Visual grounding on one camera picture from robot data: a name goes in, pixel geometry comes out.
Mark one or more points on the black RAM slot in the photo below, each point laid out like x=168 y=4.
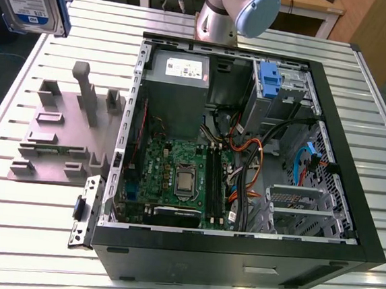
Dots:
x=210 y=180
x=219 y=184

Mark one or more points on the metal disk bay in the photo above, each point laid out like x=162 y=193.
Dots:
x=295 y=211

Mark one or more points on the green RAM stick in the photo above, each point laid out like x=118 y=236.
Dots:
x=48 y=151

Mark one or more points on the black case fan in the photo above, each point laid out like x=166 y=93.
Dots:
x=134 y=139

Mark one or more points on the silver CPU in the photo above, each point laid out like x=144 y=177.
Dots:
x=183 y=181

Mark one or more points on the grey metal drive cage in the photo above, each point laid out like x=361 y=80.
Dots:
x=277 y=108

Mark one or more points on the CPU socket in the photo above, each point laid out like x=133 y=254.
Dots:
x=183 y=195

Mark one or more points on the grey parts rack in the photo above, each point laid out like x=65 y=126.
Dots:
x=65 y=133

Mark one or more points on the metal card retention bracket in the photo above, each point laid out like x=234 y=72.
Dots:
x=93 y=206

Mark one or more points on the black PC case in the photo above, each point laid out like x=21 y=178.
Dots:
x=203 y=263

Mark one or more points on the black graphics card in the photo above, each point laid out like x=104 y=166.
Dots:
x=173 y=215

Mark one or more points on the blue drive latch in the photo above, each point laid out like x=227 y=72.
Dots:
x=269 y=80

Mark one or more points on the grey power supply unit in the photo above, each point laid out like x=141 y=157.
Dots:
x=176 y=106

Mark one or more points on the wooden desk white frame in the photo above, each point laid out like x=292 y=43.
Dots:
x=313 y=8

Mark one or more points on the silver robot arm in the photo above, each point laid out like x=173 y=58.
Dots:
x=217 y=25

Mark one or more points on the wooden cabinet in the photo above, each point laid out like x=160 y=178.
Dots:
x=385 y=33

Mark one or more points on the green motherboard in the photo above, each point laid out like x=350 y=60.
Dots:
x=192 y=151

